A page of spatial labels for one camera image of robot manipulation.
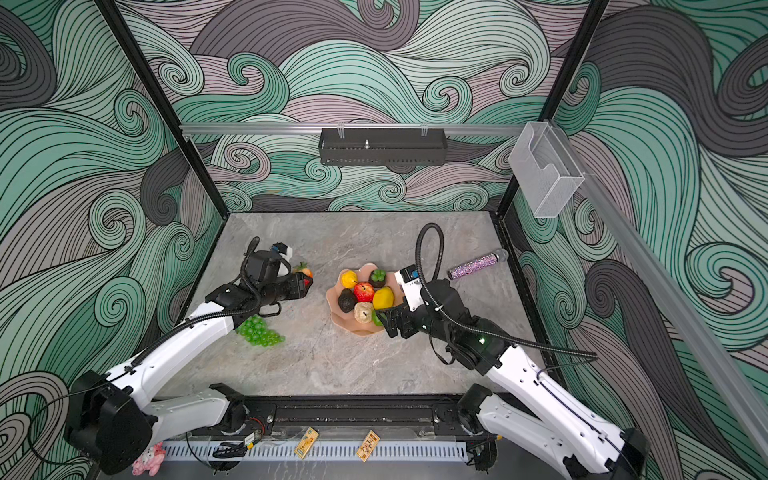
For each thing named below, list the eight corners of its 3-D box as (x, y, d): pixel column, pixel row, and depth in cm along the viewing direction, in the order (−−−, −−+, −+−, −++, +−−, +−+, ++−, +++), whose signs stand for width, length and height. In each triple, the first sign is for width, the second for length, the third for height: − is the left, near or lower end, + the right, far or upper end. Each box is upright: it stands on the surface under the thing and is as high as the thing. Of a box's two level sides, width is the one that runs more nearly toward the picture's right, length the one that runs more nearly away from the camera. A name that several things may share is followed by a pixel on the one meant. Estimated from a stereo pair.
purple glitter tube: (453, 283, 101) (455, 277, 98) (447, 275, 103) (449, 269, 100) (506, 260, 107) (509, 254, 104) (499, 253, 109) (502, 246, 107)
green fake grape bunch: (239, 333, 90) (235, 329, 87) (256, 316, 94) (253, 312, 91) (268, 358, 85) (264, 354, 83) (285, 338, 89) (282, 334, 86)
